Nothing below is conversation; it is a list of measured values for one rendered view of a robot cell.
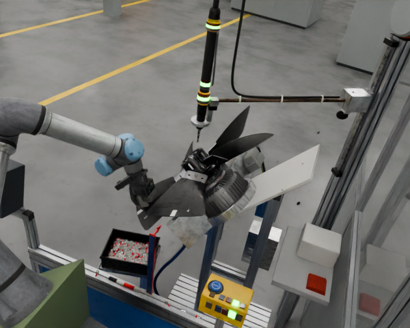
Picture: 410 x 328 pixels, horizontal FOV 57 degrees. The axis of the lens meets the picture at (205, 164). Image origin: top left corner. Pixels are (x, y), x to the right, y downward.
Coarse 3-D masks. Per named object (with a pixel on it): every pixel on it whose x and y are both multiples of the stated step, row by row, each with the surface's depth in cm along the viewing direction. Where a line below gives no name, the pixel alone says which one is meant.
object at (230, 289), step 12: (216, 276) 131; (204, 288) 127; (228, 288) 128; (240, 288) 128; (204, 300) 125; (216, 300) 124; (240, 300) 125; (204, 312) 129; (216, 312) 127; (228, 312) 124; (240, 312) 122; (240, 324) 125
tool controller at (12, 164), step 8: (8, 160) 143; (8, 168) 137; (16, 168) 139; (24, 168) 143; (8, 176) 136; (16, 176) 140; (24, 176) 144; (8, 184) 137; (16, 184) 141; (8, 192) 139; (16, 192) 143; (8, 200) 140; (16, 200) 144; (0, 208) 138; (8, 208) 141; (16, 208) 146; (0, 216) 139
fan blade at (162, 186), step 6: (162, 180) 169; (168, 180) 167; (174, 180) 165; (156, 186) 169; (162, 186) 167; (168, 186) 165; (156, 192) 167; (162, 192) 165; (156, 198) 165; (150, 204) 166; (138, 210) 168; (144, 210) 166; (138, 216) 167; (150, 216) 163; (156, 216) 162; (144, 222) 163; (150, 222) 161; (144, 228) 161
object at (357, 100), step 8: (344, 96) 148; (352, 96) 144; (360, 96) 145; (368, 96) 146; (344, 104) 148; (352, 104) 146; (360, 104) 147; (368, 104) 148; (352, 112) 148; (360, 112) 149
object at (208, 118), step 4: (212, 100) 133; (216, 100) 133; (208, 104) 135; (212, 104) 134; (216, 104) 134; (208, 108) 134; (212, 108) 134; (216, 108) 134; (208, 112) 135; (212, 112) 136; (196, 116) 139; (208, 116) 136; (192, 120) 137; (196, 120) 137; (208, 120) 137; (196, 124) 136; (200, 124) 135; (204, 124) 136; (208, 124) 137
